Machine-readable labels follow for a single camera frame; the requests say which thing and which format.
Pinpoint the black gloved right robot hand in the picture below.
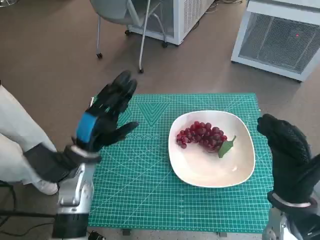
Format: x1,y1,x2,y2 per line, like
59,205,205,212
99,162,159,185
256,113,320,205

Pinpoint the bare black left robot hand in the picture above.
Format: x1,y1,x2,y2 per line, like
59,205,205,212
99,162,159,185
74,70,140,153

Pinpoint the red toy grape bunch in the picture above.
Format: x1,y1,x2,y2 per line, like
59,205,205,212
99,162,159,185
175,121,237,159

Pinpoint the white square plate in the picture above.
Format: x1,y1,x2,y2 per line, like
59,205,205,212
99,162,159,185
167,109,256,188

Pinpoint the person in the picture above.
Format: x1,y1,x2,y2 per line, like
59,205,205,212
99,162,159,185
0,79,60,196

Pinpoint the green cutting mat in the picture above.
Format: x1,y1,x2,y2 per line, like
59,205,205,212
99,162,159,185
84,93,273,230

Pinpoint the grey chair with white legs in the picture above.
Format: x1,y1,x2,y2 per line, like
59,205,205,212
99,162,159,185
89,0,169,74

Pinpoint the black power adapter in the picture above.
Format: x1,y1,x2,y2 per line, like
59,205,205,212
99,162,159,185
87,230,105,240

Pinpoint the white cabinet with grey grille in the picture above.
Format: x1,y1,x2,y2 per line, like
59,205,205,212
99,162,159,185
230,0,320,82

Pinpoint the white cabinet with mesh door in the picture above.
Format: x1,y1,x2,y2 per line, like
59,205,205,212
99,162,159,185
125,0,216,46

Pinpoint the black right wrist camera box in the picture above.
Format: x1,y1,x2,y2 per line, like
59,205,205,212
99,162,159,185
287,206,320,240

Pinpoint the thin dark cable bundle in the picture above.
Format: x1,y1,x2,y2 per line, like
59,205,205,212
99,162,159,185
209,0,248,13

